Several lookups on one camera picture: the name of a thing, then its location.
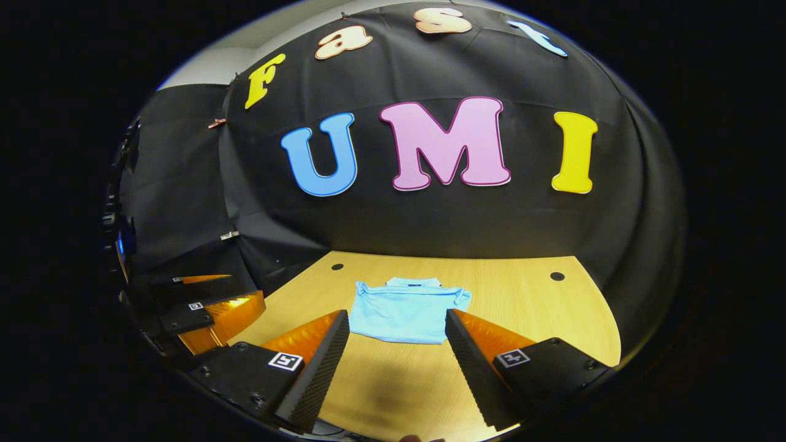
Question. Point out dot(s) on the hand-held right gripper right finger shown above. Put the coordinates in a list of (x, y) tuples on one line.
[(473, 368)]

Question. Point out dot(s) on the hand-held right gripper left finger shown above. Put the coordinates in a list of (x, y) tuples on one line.
[(322, 374)]

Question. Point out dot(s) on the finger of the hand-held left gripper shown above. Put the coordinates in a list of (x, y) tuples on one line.
[(206, 279), (184, 318)]

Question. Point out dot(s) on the light blue T-shirt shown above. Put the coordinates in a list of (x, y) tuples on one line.
[(399, 313)]

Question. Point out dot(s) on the silver cloth clip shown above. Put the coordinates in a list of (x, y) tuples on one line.
[(229, 235)]

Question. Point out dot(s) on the copper cloth clip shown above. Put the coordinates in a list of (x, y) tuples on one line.
[(216, 123)]

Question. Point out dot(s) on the black backdrop cloth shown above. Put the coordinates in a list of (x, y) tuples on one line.
[(430, 215)]

